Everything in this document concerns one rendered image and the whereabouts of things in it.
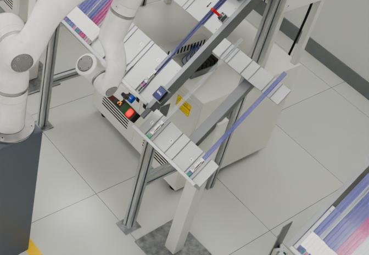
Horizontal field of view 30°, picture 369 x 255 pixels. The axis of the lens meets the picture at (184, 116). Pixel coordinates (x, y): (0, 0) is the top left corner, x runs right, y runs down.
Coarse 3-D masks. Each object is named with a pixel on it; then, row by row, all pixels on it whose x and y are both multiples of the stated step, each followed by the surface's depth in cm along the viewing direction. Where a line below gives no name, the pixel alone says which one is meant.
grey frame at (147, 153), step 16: (144, 0) 336; (272, 0) 272; (272, 16) 275; (48, 48) 315; (256, 48) 286; (48, 64) 320; (48, 80) 327; (240, 80) 299; (48, 96) 334; (48, 112) 343; (240, 112) 311; (144, 144) 279; (224, 144) 321; (144, 160) 283; (144, 176) 290; (128, 208) 305; (128, 224) 309
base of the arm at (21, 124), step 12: (0, 96) 229; (24, 96) 233; (0, 108) 233; (12, 108) 233; (24, 108) 237; (0, 120) 236; (12, 120) 237; (24, 120) 243; (0, 132) 240; (12, 132) 240; (24, 132) 243
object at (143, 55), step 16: (128, 32) 282; (96, 48) 286; (128, 48) 280; (144, 48) 277; (160, 48) 274; (128, 64) 277; (144, 64) 275; (176, 64) 269; (128, 80) 275; (160, 80) 270; (144, 96) 270
